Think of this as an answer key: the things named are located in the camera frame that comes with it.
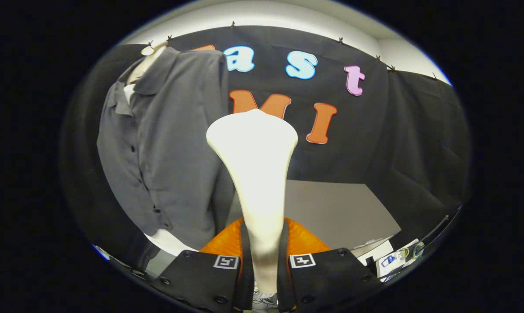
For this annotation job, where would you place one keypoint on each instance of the black backdrop cloth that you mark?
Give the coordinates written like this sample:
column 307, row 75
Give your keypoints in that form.
column 396, row 143

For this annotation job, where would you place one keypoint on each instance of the grey button shirt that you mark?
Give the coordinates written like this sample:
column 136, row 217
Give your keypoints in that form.
column 175, row 152

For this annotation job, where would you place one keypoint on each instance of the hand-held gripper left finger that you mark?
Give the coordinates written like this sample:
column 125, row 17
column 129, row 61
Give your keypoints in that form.
column 246, row 278

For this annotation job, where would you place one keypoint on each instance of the grey cabinet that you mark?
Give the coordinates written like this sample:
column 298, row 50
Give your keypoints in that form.
column 331, row 213

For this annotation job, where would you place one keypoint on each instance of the small blue labelled item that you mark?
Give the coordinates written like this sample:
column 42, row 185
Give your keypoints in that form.
column 388, row 261

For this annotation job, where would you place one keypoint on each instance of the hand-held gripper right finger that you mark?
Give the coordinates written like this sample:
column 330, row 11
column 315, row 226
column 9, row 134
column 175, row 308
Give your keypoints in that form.
column 283, row 278

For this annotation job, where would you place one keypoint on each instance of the white side table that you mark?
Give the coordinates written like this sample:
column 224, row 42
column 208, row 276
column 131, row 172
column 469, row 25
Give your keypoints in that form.
column 375, row 254

